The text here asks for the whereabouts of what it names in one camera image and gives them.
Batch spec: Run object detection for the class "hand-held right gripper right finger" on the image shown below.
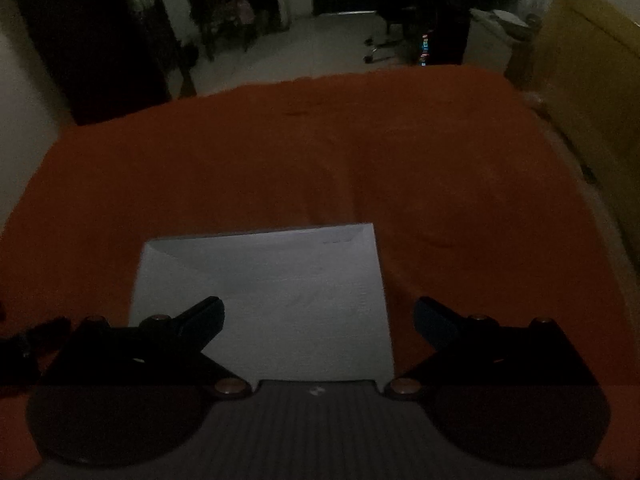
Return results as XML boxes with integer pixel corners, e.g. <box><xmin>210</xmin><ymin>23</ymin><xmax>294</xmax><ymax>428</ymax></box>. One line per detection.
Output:
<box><xmin>384</xmin><ymin>296</ymin><xmax>599</xmax><ymax>402</ymax></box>

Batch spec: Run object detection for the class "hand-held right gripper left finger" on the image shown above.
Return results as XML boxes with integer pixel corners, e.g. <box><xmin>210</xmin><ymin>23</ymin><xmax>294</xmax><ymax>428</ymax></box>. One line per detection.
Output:
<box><xmin>39</xmin><ymin>296</ymin><xmax>253</xmax><ymax>402</ymax></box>

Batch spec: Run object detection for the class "white paper sheet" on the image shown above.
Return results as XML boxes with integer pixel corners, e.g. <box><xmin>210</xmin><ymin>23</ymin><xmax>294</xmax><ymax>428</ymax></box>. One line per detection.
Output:
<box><xmin>129</xmin><ymin>223</ymin><xmax>397</xmax><ymax>382</ymax></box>

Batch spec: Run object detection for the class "orange cloth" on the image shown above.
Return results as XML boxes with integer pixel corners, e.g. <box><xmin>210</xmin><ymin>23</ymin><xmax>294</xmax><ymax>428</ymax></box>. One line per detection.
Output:
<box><xmin>0</xmin><ymin>66</ymin><xmax>640</xmax><ymax>480</ymax></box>

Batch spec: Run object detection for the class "white side table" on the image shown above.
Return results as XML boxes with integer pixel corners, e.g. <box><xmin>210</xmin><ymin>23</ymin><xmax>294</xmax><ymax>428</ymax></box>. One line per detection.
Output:
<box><xmin>465</xmin><ymin>7</ymin><xmax>532</xmax><ymax>72</ymax></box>

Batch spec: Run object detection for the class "yellow board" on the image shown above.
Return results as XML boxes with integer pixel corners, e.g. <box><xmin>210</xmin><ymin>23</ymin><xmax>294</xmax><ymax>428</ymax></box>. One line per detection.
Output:
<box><xmin>529</xmin><ymin>0</ymin><xmax>640</xmax><ymax>243</ymax></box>

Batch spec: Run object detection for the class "dark wooden door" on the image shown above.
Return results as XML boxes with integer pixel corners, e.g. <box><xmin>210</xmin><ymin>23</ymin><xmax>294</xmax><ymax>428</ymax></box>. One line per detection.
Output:
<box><xmin>10</xmin><ymin>0</ymin><xmax>175</xmax><ymax>127</ymax></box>

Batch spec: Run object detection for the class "black office chair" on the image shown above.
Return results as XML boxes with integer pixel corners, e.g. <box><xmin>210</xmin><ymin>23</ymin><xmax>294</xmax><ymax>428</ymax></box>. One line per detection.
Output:
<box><xmin>364</xmin><ymin>0</ymin><xmax>429</xmax><ymax>65</ymax></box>

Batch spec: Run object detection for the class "wooden chair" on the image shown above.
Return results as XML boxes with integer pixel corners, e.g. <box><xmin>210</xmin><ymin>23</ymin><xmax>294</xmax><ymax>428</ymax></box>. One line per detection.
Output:
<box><xmin>177</xmin><ymin>0</ymin><xmax>259</xmax><ymax>62</ymax></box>

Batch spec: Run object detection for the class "white fireplace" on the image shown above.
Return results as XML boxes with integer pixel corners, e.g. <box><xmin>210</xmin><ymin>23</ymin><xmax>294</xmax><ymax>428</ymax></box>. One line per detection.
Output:
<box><xmin>234</xmin><ymin>0</ymin><xmax>294</xmax><ymax>37</ymax></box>

